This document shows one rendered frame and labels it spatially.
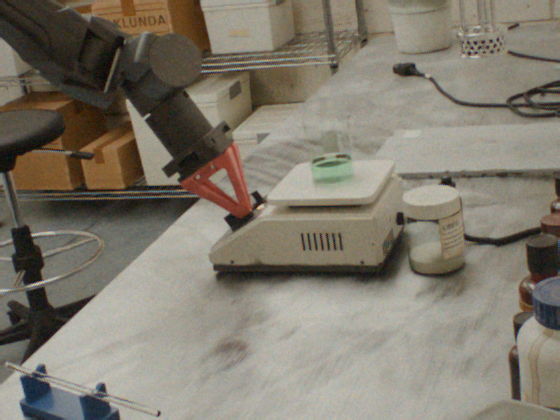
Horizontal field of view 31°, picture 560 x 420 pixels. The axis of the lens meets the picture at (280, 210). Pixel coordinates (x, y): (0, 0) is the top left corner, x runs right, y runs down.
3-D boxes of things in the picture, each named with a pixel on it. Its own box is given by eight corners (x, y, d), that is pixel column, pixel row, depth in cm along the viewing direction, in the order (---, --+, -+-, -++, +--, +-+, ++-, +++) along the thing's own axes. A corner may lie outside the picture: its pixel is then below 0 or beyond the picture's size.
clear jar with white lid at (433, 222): (399, 272, 106) (391, 202, 103) (425, 250, 110) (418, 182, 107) (450, 280, 102) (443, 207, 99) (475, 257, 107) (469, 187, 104)
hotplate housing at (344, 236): (210, 274, 113) (197, 209, 110) (250, 230, 124) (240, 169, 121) (402, 276, 105) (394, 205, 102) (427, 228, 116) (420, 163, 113)
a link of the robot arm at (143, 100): (143, 54, 114) (104, 81, 111) (160, 35, 107) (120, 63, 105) (180, 103, 115) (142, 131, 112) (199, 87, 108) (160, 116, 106)
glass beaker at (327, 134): (302, 183, 112) (291, 114, 109) (344, 171, 113) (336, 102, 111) (325, 197, 106) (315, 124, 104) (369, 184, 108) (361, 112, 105)
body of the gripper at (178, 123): (234, 131, 116) (195, 80, 115) (216, 149, 106) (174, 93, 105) (191, 163, 117) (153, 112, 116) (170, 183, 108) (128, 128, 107)
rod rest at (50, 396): (19, 411, 90) (10, 376, 89) (48, 392, 92) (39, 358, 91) (93, 438, 84) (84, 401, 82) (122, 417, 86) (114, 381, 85)
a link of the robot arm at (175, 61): (79, 21, 110) (56, 92, 108) (104, -17, 100) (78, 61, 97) (179, 61, 114) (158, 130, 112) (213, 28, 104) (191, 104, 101)
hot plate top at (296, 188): (264, 206, 108) (263, 199, 107) (298, 169, 118) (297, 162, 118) (372, 205, 103) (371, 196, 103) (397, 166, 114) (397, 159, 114)
